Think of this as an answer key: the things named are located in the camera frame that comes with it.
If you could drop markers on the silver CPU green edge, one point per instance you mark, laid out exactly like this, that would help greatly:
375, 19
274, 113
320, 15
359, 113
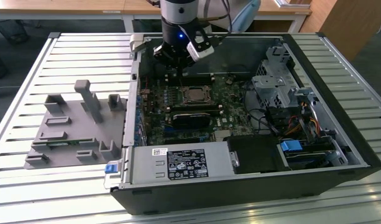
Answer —
198, 94

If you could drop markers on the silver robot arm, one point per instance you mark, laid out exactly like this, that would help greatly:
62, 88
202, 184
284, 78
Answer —
178, 9

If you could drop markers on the black RAM slot white clips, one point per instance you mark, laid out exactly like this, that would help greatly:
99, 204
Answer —
200, 81
200, 76

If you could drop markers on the CPU socket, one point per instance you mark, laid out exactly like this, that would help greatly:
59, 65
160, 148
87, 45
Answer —
184, 103

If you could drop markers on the grey case latch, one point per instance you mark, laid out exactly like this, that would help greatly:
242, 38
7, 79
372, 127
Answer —
138, 43

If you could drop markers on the coin cell battery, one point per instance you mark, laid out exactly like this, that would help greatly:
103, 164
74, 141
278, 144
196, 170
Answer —
230, 80

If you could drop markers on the black graphics card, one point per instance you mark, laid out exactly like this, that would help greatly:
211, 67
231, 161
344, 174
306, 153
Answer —
191, 120

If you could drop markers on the pale blue teach pendant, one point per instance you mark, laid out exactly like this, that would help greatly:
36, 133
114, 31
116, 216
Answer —
251, 14

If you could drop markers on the green motherboard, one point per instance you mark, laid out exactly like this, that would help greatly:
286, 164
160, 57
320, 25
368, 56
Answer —
234, 112

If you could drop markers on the silver metal drive cage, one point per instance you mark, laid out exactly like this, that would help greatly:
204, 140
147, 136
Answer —
268, 93

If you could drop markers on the silver chipset heatsink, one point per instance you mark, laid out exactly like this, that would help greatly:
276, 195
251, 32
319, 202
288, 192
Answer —
223, 135

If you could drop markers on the white paper stack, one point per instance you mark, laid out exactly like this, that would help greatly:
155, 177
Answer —
284, 2

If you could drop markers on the grey parts rack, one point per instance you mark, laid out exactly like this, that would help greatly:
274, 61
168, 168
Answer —
72, 121

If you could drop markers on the green RAM stick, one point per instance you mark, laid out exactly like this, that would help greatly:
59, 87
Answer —
72, 142

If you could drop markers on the grey power supply unit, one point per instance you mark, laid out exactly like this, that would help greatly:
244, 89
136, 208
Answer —
147, 168

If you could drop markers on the black waste bin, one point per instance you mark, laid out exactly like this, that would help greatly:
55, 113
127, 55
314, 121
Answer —
10, 30

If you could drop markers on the blue case latch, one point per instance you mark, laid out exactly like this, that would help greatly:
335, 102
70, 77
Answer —
110, 168

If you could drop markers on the blue disk carrier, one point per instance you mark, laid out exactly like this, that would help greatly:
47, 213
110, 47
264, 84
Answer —
290, 147

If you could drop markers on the wooden cabinet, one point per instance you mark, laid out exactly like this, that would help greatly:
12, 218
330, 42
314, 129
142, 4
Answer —
350, 28

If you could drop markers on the black PC case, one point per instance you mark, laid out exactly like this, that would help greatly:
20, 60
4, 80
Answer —
210, 198

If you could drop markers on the wooden desk white frame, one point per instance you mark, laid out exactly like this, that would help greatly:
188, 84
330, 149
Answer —
54, 5
140, 7

